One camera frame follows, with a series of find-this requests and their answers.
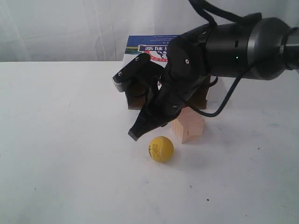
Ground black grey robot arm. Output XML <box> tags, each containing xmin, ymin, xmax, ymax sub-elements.
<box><xmin>113</xmin><ymin>18</ymin><xmax>299</xmax><ymax>140</ymax></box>

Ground blue white cardboard box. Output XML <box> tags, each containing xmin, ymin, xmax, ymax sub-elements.
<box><xmin>123</xmin><ymin>35</ymin><xmax>211</xmax><ymax>110</ymax></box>

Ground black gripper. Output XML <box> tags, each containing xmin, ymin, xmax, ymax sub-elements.
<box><xmin>112</xmin><ymin>25</ymin><xmax>213</xmax><ymax>141</ymax></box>

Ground light wooden cube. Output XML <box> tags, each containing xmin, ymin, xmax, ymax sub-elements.
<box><xmin>172</xmin><ymin>107</ymin><xmax>205</xmax><ymax>144</ymax></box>

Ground yellow tennis ball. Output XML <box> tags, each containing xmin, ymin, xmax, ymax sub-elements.
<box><xmin>148</xmin><ymin>136</ymin><xmax>174</xmax><ymax>163</ymax></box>

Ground black cable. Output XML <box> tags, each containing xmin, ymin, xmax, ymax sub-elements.
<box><xmin>184</xmin><ymin>0</ymin><xmax>262</xmax><ymax>117</ymax></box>

